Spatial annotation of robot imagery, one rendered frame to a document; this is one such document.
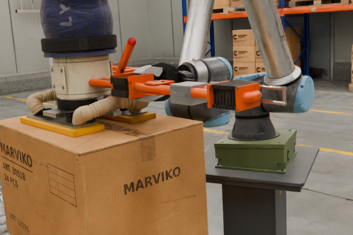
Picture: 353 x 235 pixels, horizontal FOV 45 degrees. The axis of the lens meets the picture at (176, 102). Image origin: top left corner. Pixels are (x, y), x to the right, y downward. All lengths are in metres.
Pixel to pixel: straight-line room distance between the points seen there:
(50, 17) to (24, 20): 10.18
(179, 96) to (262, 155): 0.84
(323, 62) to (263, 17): 8.55
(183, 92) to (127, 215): 0.36
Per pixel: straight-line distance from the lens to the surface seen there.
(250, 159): 1.78
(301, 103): 1.73
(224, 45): 11.66
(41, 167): 1.24
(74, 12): 1.26
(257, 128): 1.84
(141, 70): 1.14
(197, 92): 0.94
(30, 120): 1.39
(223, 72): 1.34
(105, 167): 1.06
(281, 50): 1.67
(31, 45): 11.51
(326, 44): 10.07
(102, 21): 1.28
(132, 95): 1.11
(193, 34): 1.49
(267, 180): 1.70
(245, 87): 0.87
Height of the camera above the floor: 1.34
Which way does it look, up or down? 10 degrees down
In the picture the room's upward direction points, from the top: 3 degrees counter-clockwise
